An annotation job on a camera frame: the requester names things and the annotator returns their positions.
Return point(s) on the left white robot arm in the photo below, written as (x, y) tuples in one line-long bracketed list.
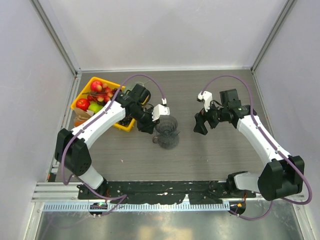
[(72, 146)]

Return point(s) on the white slotted cable duct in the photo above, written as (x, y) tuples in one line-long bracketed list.
[(185, 206)]

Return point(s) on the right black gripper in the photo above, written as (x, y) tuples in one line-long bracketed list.
[(200, 118)]

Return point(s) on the red cherry bunch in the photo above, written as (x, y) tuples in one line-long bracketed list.
[(102, 97)]

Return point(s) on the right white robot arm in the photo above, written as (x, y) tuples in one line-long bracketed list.
[(280, 176)]

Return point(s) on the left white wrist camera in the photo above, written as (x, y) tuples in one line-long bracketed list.
[(160, 110)]

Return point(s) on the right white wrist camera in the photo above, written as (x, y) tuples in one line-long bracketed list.
[(206, 98)]

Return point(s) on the orange coffee filter box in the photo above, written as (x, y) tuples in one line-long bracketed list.
[(81, 116)]

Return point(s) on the red apple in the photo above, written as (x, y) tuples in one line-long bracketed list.
[(96, 86), (83, 104)]

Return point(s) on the black grape bunch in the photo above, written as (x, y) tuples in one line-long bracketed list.
[(125, 121)]

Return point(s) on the green pear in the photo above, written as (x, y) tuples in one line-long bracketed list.
[(95, 107)]

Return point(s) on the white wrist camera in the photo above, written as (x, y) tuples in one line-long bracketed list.
[(206, 98), (160, 110)]

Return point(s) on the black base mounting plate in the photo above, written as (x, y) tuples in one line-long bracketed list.
[(171, 192)]

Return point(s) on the clear glass coffee server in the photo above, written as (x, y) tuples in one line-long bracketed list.
[(166, 141)]

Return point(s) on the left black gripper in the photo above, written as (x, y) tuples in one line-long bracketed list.
[(148, 126)]

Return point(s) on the aluminium frame rail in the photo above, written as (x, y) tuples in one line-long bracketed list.
[(57, 191)]

